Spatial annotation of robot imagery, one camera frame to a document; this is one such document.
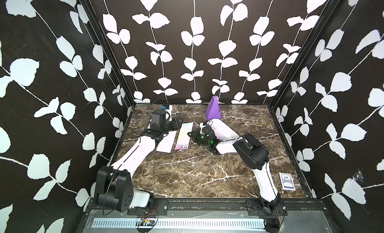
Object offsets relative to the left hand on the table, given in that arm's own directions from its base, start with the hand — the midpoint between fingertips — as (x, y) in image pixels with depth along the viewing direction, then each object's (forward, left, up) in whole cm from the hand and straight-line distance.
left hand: (182, 118), depth 83 cm
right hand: (0, -1, -14) cm, 14 cm away
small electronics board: (-46, +18, -23) cm, 55 cm away
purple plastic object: (+17, -21, -13) cm, 30 cm away
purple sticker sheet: (-1, 0, -20) cm, 20 cm away
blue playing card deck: (-31, -58, -21) cm, 69 cm away
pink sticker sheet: (-4, +13, -23) cm, 26 cm away
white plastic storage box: (+3, -28, -21) cm, 35 cm away
